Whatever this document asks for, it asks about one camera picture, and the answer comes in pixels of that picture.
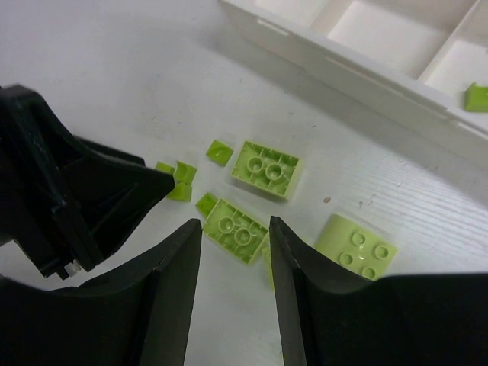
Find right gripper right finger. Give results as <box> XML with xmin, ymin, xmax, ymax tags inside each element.
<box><xmin>269</xmin><ymin>217</ymin><xmax>487</xmax><ymax>365</ymax></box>

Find small green lego curved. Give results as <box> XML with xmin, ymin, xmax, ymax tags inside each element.
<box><xmin>206</xmin><ymin>140</ymin><xmax>234</xmax><ymax>167</ymax></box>

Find white three-compartment tray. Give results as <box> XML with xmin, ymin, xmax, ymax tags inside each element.
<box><xmin>221</xmin><ymin>1</ymin><xmax>487</xmax><ymax>134</ymax></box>

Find green 2x3 lego lower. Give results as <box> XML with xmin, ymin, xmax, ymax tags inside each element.
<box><xmin>203</xmin><ymin>198</ymin><xmax>268</xmax><ymax>265</ymax></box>

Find small green lego bottom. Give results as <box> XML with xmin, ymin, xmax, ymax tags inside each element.
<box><xmin>195</xmin><ymin>192</ymin><xmax>218</xmax><ymax>218</ymax></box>

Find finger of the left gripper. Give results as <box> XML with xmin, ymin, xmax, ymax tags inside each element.
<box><xmin>1</xmin><ymin>85</ymin><xmax>175</xmax><ymax>278</ymax></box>

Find small green lego left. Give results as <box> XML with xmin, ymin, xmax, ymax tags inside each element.
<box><xmin>173</xmin><ymin>161</ymin><xmax>197</xmax><ymax>185</ymax></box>

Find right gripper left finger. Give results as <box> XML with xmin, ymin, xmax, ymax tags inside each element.
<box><xmin>1</xmin><ymin>219</ymin><xmax>201</xmax><ymax>365</ymax></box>

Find small green lego near finger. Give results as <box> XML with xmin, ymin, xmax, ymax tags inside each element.
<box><xmin>155</xmin><ymin>162</ymin><xmax>175</xmax><ymax>175</ymax></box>

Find green 2x2 lego studs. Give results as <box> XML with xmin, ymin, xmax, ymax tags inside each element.
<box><xmin>314</xmin><ymin>213</ymin><xmax>397</xmax><ymax>281</ymax></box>

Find green 2x2 lego tilted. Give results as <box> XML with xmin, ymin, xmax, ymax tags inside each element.
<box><xmin>262</xmin><ymin>234</ymin><xmax>274</xmax><ymax>290</ymax></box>

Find small green lego cube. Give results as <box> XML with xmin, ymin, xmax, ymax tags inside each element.
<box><xmin>464</xmin><ymin>82</ymin><xmax>488</xmax><ymax>113</ymax></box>
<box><xmin>166</xmin><ymin>181</ymin><xmax>192</xmax><ymax>202</ymax></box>

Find green 2x3 lego upper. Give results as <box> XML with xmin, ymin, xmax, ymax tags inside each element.
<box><xmin>230</xmin><ymin>140</ymin><xmax>303</xmax><ymax>200</ymax></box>

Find green 2x3 lego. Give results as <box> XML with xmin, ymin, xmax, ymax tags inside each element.
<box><xmin>203</xmin><ymin>198</ymin><xmax>268</xmax><ymax>265</ymax></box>
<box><xmin>230</xmin><ymin>140</ymin><xmax>303</xmax><ymax>200</ymax></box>

